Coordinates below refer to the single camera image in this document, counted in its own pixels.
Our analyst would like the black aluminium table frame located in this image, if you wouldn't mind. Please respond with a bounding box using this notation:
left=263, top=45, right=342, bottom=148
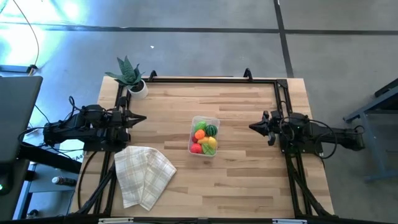
left=70, top=76, right=335, bottom=218

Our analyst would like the white paper sheet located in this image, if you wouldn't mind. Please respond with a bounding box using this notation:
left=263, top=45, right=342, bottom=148
left=58, top=138, right=91, bottom=162

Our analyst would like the small potted green plant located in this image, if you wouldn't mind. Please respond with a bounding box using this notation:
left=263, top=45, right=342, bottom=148
left=104, top=55, right=149, bottom=100

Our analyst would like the blue-legged work table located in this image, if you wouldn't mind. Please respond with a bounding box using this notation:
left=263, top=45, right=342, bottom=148
left=343, top=77, right=398, bottom=184

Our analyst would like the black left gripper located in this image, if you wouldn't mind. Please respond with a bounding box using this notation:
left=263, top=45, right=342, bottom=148
left=107, top=108, right=147, bottom=142

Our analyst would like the light green toy leaf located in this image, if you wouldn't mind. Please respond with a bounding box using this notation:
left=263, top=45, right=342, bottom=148
left=201, top=143, right=216, bottom=156

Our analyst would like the beige plaid cloth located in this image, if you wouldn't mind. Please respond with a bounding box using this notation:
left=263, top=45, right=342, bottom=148
left=113, top=145, right=177, bottom=212

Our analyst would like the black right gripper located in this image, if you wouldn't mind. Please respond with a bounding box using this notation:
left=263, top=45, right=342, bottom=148
left=249, top=110, right=284, bottom=146

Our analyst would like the white table edge bracket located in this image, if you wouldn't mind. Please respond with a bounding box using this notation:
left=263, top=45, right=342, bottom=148
left=272, top=218, right=308, bottom=224
left=98, top=217, right=134, bottom=224

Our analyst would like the dark bottle white cap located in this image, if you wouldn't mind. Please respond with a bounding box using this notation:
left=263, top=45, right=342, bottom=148
left=51, top=175, right=78, bottom=187

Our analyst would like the clear plastic tupperware container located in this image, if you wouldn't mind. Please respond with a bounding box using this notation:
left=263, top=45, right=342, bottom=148
left=187, top=115, right=221, bottom=157

